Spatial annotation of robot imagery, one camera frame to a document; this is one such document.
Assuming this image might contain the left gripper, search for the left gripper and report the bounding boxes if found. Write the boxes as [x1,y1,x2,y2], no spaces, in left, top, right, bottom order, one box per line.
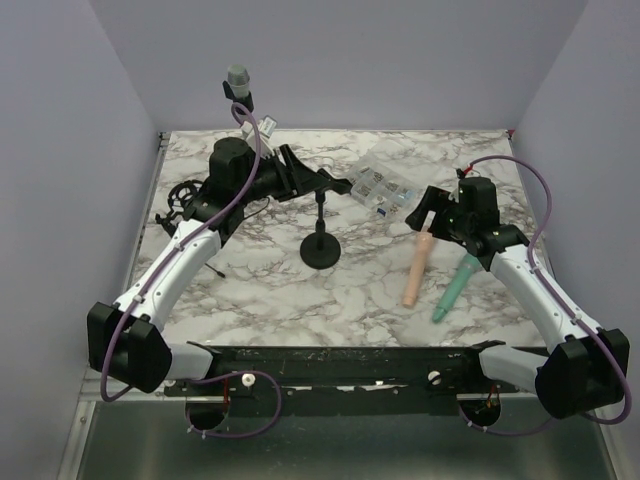
[237,145,328,206]

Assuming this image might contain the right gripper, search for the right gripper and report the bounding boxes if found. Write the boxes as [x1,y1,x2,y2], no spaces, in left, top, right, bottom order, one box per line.
[407,185,474,244]

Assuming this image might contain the peach pink microphone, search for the peach pink microphone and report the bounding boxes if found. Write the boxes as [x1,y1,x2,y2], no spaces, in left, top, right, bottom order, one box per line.
[402,231,436,308]

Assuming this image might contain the mint green microphone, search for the mint green microphone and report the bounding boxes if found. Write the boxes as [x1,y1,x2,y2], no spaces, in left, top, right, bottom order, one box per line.
[432,254,482,324]

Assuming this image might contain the black clip microphone stand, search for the black clip microphone stand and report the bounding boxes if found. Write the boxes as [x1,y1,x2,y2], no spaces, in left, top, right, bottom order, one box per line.
[299,168,357,270]

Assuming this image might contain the black shock mount tripod stand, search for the black shock mount tripod stand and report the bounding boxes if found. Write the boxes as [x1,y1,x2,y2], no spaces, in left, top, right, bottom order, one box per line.
[154,179,226,279]

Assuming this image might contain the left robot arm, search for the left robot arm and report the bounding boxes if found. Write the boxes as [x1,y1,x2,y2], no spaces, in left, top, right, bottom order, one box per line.
[87,137,332,395]

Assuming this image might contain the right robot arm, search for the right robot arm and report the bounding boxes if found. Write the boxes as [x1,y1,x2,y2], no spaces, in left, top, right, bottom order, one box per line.
[406,177,632,419]

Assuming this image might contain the black round base stand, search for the black round base stand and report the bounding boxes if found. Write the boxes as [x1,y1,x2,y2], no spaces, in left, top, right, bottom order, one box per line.
[222,81,254,112]

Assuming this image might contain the grey silver microphone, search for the grey silver microphone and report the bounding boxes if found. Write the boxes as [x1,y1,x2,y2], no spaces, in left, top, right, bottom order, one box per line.
[223,64,254,111]

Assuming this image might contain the clear screw organizer box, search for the clear screw organizer box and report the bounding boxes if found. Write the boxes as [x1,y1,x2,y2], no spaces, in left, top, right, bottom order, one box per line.
[347,149,419,218]

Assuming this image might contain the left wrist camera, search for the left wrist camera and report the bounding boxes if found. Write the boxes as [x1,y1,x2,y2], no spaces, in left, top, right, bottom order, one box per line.
[240,116,277,158]

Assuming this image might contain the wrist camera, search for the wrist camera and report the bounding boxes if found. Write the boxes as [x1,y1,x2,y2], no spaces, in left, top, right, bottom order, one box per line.
[240,116,277,158]
[456,167,486,190]

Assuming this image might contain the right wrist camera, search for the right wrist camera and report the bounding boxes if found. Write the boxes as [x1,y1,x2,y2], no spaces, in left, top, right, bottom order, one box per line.
[456,167,486,190]

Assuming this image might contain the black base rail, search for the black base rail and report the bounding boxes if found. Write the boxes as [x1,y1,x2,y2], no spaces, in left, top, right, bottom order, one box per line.
[159,344,521,401]

